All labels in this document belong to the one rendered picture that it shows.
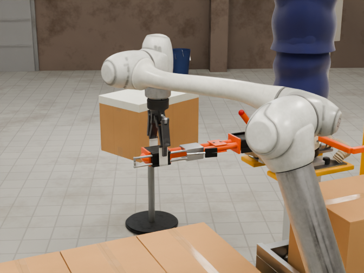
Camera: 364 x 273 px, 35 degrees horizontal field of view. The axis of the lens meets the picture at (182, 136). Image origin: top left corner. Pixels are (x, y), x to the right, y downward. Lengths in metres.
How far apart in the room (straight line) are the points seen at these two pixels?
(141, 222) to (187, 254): 1.57
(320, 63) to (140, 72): 0.72
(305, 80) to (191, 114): 2.10
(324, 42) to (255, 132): 0.79
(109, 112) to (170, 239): 1.29
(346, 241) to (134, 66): 1.14
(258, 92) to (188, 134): 2.53
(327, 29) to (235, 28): 8.55
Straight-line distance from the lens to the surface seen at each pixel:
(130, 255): 2.89
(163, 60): 1.89
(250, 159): 2.34
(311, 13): 2.12
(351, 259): 2.45
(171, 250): 2.93
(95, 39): 10.61
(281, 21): 2.15
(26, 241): 4.34
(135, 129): 3.85
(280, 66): 2.18
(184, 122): 4.14
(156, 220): 4.44
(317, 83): 2.19
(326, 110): 1.61
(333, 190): 2.65
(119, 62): 1.76
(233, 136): 2.16
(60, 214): 4.70
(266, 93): 1.69
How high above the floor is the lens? 1.92
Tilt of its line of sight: 17 degrees down
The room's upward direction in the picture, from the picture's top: straight up
